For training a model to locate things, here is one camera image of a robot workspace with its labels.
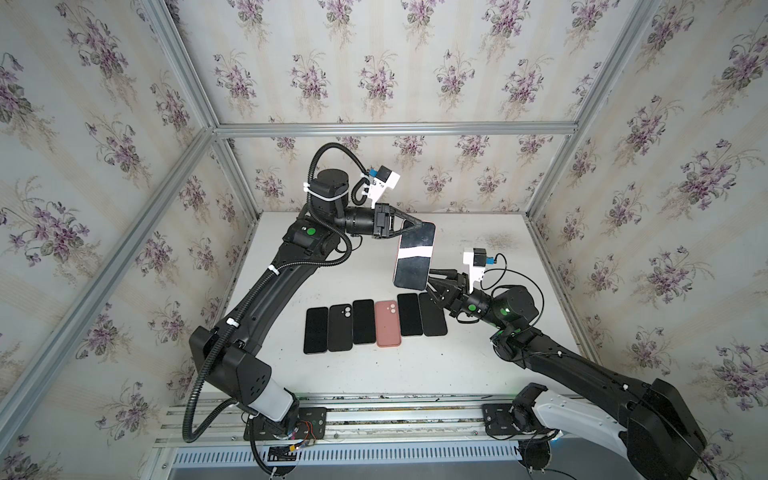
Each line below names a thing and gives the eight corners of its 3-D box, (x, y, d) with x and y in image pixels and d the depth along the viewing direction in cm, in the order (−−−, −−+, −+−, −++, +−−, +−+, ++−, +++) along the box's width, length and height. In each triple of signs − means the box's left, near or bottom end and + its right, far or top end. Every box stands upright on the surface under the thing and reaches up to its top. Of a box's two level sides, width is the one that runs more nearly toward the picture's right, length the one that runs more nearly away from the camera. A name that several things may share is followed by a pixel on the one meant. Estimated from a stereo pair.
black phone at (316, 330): (305, 354, 87) (303, 351, 85) (308, 312, 96) (306, 308, 94) (327, 352, 88) (325, 349, 86) (328, 310, 97) (327, 306, 95)
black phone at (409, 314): (398, 335, 90) (398, 332, 88) (397, 296, 99) (397, 293, 97) (421, 335, 90) (422, 332, 88) (418, 297, 99) (419, 293, 97)
